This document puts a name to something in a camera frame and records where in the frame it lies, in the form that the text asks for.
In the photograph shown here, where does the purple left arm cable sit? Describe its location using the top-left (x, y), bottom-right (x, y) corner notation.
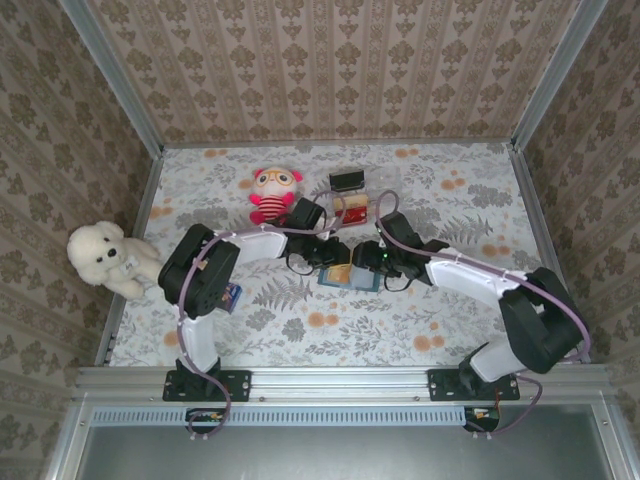
top-left (177, 189), bottom-right (349, 444)

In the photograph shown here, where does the floral table cover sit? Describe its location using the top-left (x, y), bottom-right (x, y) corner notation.
top-left (108, 142), bottom-right (574, 369)

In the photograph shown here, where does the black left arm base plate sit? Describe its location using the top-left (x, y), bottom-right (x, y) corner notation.
top-left (162, 368), bottom-right (253, 403)

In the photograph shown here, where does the small dark blue box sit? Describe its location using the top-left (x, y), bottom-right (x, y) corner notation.
top-left (222, 282), bottom-right (245, 314)

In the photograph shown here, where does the grey slotted cable duct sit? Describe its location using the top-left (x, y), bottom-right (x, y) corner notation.
top-left (91, 405), bottom-right (469, 428)

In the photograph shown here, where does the pink-eared plush doll with glasses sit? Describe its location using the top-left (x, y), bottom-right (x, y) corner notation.
top-left (248, 167), bottom-right (305, 226)

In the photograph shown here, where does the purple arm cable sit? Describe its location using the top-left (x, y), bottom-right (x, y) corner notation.
top-left (177, 189), bottom-right (349, 444)
top-left (374, 191), bottom-right (594, 441)

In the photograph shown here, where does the aluminium table side rail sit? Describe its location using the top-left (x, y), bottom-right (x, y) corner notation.
top-left (93, 147), bottom-right (166, 369)
top-left (508, 143), bottom-right (592, 365)

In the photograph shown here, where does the small black box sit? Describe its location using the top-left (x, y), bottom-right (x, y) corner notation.
top-left (329, 170), bottom-right (367, 193)

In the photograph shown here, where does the white teddy bear plush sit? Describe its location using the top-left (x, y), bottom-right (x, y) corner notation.
top-left (67, 220), bottom-right (164, 301)

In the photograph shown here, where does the long aluminium mounting rail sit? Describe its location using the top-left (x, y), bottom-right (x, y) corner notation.
top-left (73, 365), bottom-right (612, 404)

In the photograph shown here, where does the red box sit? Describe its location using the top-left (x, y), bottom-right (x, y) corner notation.
top-left (334, 205), bottom-right (370, 225)

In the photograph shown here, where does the black base electronics box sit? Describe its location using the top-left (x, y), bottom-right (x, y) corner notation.
top-left (463, 404), bottom-right (502, 434)
top-left (185, 407), bottom-right (227, 435)

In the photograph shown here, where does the thin aluminium table edge rail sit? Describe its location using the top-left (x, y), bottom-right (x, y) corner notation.
top-left (162, 140), bottom-right (514, 150)

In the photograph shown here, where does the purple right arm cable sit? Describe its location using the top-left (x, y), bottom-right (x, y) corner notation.
top-left (374, 191), bottom-right (594, 441)

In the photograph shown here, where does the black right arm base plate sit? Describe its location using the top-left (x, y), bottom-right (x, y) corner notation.
top-left (427, 368), bottom-right (521, 403)

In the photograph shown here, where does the grey sheet metal panel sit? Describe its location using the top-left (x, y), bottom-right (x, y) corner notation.
top-left (74, 424), bottom-right (617, 480)

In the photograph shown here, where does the aluminium corner post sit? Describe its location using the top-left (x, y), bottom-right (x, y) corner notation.
top-left (58, 0), bottom-right (166, 157)
top-left (510, 0), bottom-right (610, 149)

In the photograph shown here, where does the blue-grey notebook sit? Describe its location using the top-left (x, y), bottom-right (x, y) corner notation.
top-left (317, 262), bottom-right (385, 294)

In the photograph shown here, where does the clear acrylic card stand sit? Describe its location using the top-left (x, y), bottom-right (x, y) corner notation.
top-left (327, 167), bottom-right (402, 227)

